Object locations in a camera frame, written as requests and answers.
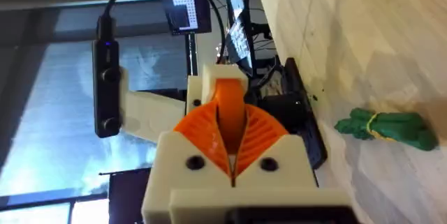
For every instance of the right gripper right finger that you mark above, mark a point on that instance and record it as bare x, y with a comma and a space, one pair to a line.
279, 161

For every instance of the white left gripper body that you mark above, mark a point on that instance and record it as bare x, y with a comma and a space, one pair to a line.
150, 116

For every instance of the finger of the left gripper with orange wedge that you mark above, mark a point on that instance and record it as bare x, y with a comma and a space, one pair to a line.
228, 112

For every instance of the bare white finger of the left gripper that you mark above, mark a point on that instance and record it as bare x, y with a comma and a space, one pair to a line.
194, 91

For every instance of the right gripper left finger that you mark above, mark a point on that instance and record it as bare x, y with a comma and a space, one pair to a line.
181, 154

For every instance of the green toy vegetable bundle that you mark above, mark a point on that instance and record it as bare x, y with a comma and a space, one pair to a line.
391, 128

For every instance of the black flat panel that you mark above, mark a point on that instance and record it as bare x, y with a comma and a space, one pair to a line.
127, 196

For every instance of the computer monitor on stand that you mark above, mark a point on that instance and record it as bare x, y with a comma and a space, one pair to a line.
183, 2

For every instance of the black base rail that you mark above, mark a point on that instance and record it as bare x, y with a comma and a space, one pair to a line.
309, 130

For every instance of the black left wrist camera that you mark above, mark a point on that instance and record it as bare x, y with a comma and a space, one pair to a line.
106, 88

